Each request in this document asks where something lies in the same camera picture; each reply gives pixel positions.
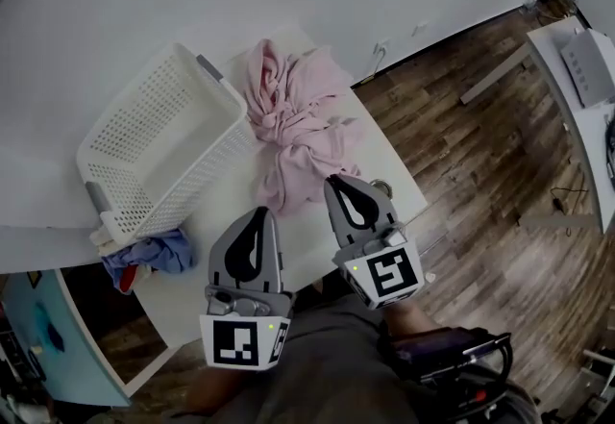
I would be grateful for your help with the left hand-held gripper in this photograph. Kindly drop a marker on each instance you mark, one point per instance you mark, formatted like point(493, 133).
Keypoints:
point(235, 340)

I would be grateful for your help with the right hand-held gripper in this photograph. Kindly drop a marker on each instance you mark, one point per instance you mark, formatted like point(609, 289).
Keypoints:
point(384, 273)

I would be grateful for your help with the blue clothes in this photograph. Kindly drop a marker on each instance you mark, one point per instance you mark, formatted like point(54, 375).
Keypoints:
point(163, 256)

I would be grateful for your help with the pink clothes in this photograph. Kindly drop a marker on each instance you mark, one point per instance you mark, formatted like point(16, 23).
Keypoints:
point(298, 124)

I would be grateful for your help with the red clothes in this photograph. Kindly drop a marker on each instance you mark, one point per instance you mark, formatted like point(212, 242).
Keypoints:
point(127, 280)

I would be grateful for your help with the white perforated plastic basket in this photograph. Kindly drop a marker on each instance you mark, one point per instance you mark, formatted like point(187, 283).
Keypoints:
point(158, 124)

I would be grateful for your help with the person's left forearm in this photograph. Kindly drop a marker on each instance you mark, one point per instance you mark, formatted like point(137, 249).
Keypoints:
point(216, 393)

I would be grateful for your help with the person's right forearm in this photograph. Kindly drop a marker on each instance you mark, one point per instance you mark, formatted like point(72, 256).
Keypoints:
point(408, 314)

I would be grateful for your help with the round metal table grommet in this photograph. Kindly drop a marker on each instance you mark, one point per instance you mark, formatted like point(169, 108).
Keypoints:
point(382, 187)

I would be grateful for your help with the small white floor scrap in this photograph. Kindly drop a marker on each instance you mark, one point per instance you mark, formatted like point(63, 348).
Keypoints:
point(430, 277)

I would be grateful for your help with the person's grey shorts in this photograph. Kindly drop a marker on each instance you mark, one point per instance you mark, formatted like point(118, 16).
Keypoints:
point(336, 364)

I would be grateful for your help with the folded beige towel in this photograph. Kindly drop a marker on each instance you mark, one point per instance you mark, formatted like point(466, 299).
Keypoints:
point(102, 239)

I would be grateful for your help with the grey desk crossbar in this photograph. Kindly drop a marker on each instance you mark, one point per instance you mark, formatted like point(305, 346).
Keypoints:
point(495, 76)

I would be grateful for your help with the light blue board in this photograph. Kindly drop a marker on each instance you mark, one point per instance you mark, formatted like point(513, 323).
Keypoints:
point(57, 340)

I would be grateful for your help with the white side desk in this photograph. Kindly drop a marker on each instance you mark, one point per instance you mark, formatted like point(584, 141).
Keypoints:
point(588, 133)

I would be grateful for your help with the white box device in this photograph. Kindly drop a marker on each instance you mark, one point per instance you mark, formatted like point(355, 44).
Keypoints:
point(588, 66)

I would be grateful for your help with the white wall socket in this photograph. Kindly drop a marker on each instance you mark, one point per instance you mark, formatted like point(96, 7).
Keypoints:
point(420, 28)
point(383, 46)

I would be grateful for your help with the white chair frame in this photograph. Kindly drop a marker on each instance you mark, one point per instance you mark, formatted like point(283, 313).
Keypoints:
point(600, 379)

